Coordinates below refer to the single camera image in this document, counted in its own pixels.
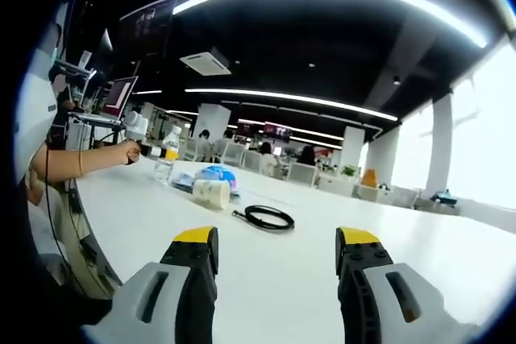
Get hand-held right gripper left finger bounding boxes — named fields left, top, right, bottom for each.
left=82, top=226, right=220, bottom=344

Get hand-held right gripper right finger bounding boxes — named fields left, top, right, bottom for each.
left=335, top=226, right=456, bottom=344

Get clear water bottle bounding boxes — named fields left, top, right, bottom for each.
left=155, top=125, right=181, bottom=184

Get blue tissue pack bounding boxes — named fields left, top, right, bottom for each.
left=200, top=164, right=239, bottom=193

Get white paper cup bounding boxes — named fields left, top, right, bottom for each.
left=191, top=177, right=232, bottom=211

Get person's left hand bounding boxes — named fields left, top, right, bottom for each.
left=120, top=140, right=143, bottom=167

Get laptop with red screen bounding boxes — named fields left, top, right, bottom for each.
left=100, top=75, right=140, bottom=122

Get laptop stand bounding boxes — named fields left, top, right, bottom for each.
left=66, top=112, right=124, bottom=160

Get ceiling air conditioner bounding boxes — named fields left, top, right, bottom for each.
left=179, top=48, right=233, bottom=77

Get person's white shirt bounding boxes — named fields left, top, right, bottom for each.
left=15, top=48, right=58, bottom=184

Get person's dark trousers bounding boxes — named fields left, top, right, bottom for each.
left=15, top=253, right=114, bottom=344

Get hanging dark screen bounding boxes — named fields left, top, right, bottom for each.
left=119, top=0, right=180, bottom=59

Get white table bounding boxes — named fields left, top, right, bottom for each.
left=74, top=157, right=516, bottom=344

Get person's head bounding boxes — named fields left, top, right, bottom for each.
left=47, top=23, right=65, bottom=73

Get dark green device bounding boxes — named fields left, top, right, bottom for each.
left=430, top=189, right=459, bottom=205

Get orange bag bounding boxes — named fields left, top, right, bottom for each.
left=360, top=168, right=380, bottom=189

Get bright window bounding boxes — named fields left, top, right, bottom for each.
left=443, top=33, right=516, bottom=210
left=390, top=112, right=435, bottom=190

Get thin black cable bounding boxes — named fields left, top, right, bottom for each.
left=43, top=146, right=112, bottom=296

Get red wall screen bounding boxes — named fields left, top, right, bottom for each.
left=264, top=121, right=292, bottom=140

